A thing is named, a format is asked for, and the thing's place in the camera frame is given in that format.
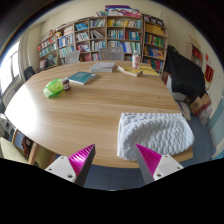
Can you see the open yellow book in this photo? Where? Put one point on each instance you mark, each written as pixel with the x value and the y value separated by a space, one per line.
pixel 129 71

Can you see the yellow folder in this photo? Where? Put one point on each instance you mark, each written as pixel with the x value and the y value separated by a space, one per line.
pixel 149 70

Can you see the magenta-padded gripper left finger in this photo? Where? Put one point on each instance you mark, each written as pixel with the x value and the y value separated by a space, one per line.
pixel 63 167

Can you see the white knitted towel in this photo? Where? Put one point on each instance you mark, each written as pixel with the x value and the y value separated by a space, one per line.
pixel 156 135

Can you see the white box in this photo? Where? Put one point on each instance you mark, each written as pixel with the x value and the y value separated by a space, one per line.
pixel 176 96

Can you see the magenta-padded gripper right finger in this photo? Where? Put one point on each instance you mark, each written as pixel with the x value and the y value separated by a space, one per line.
pixel 166 164

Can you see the white-backed chair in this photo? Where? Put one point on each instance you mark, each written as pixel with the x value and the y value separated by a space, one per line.
pixel 72 57

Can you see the red wall hanging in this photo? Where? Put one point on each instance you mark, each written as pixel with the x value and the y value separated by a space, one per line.
pixel 209 73

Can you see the wooden bookshelf unit with books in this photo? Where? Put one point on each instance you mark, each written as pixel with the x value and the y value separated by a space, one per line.
pixel 120 33

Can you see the black cloth cover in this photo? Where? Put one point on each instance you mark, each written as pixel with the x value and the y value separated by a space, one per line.
pixel 185 75

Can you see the papers on floor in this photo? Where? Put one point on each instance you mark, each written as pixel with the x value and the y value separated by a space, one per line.
pixel 185 110

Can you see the grey mesh chair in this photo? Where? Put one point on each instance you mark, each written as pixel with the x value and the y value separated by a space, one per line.
pixel 111 54

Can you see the teal book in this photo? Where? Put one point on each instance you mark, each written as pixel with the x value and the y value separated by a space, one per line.
pixel 82 77

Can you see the clear plastic bag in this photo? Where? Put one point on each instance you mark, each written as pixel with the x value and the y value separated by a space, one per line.
pixel 205 116

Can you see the green-cushioned wooden chair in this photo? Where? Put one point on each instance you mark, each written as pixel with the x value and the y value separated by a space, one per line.
pixel 10 150

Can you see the white bottle with red label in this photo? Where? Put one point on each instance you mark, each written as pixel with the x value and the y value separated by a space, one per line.
pixel 135 60

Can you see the window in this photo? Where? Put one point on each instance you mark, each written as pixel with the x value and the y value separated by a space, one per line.
pixel 9 68

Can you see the cardboard box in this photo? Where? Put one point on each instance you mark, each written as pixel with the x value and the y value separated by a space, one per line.
pixel 199 104

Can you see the dark office chair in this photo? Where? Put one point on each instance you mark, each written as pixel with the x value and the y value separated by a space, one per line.
pixel 29 72

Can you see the small wooden wall shelf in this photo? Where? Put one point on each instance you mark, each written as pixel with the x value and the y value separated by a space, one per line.
pixel 196 54

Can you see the green plastic bag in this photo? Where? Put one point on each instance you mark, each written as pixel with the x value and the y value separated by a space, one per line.
pixel 53 88

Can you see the small dark-lidded jar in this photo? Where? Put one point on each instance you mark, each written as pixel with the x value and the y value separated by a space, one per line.
pixel 66 84

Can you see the grey book stack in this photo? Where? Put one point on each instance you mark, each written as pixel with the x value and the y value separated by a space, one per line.
pixel 102 67

